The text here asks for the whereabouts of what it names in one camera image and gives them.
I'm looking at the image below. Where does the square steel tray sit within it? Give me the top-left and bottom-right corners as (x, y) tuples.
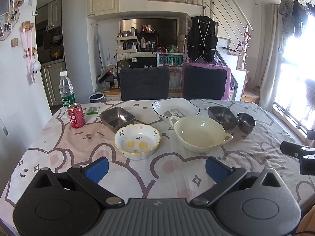
(208, 107), (239, 130)
(99, 107), (135, 133)

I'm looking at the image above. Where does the cartoon print tablecloth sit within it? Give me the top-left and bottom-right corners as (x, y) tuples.
(1, 100), (314, 234)

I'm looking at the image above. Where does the small round steel bowl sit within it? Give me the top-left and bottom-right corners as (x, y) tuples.
(238, 112), (256, 134)

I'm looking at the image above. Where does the white flower ceramic bowl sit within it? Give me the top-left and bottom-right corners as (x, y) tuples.
(114, 124), (161, 160)

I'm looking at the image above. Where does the red soda can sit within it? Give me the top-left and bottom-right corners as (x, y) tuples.
(67, 103), (85, 128)

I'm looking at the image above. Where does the green snack packet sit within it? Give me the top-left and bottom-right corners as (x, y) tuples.
(84, 107), (100, 116)

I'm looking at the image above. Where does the grey waste bin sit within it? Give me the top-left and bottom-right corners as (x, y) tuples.
(89, 93), (105, 103)

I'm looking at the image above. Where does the clear plastic water bottle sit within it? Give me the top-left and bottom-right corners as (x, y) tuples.
(59, 70), (75, 109)

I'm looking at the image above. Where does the right dark chair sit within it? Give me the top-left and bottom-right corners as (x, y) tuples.
(183, 64), (229, 100)

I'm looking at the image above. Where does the dark chair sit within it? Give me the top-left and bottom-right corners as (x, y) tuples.
(183, 64), (229, 100)
(120, 67), (170, 101)

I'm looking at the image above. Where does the grey kitchen cabinet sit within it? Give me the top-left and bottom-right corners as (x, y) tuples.
(41, 59), (66, 106)

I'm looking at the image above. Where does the left dark chair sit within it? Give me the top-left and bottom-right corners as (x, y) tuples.
(120, 67), (170, 101)

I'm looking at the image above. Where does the teal poizon sign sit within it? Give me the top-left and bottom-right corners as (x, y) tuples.
(156, 53), (184, 67)

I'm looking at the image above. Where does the black vest on hanger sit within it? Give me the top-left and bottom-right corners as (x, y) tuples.
(187, 16), (218, 63)

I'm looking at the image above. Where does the beige curtain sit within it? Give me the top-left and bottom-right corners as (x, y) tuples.
(255, 4), (283, 112)

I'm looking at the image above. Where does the cream two-handled bowl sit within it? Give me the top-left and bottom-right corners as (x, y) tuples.
(169, 116), (233, 153)

